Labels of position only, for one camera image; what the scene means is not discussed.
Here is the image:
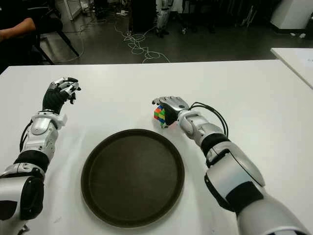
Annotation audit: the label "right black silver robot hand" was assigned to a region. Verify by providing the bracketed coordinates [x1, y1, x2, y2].
[151, 96, 190, 129]

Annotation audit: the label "tangled white floor cable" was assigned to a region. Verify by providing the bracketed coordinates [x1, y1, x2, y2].
[113, 21, 172, 64]

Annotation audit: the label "silver humanoid robot legs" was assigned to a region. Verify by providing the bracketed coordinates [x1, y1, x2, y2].
[156, 0, 171, 38]

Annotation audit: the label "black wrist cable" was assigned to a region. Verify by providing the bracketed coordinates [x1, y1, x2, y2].
[189, 102, 229, 138]
[19, 121, 32, 150]

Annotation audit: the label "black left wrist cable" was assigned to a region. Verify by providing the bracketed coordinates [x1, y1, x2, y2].
[19, 121, 32, 150]

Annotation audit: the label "white glass-front cabinet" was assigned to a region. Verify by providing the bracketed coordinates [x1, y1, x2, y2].
[55, 0, 85, 21]

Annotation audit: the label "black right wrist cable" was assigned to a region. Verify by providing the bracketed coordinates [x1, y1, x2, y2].
[189, 102, 229, 138]

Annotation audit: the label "round dark brown plate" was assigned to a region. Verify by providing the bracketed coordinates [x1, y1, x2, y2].
[81, 128, 186, 228]

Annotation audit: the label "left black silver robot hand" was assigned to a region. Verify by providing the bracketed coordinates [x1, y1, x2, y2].
[42, 76, 82, 115]

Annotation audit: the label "black cabinet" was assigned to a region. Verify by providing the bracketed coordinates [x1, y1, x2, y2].
[131, 0, 158, 34]

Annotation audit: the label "white side table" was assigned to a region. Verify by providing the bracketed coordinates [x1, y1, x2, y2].
[270, 47, 313, 90]

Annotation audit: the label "black chair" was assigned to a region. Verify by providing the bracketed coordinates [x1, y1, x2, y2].
[26, 0, 80, 65]

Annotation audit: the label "white slanted cabinet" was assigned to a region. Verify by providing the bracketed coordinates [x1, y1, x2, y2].
[269, 0, 313, 32]

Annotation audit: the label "seated person in black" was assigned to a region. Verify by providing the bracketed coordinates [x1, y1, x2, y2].
[0, 0, 40, 71]

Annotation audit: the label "multicoloured Rubik's cube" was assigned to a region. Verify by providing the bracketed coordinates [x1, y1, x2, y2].
[153, 105, 173, 128]

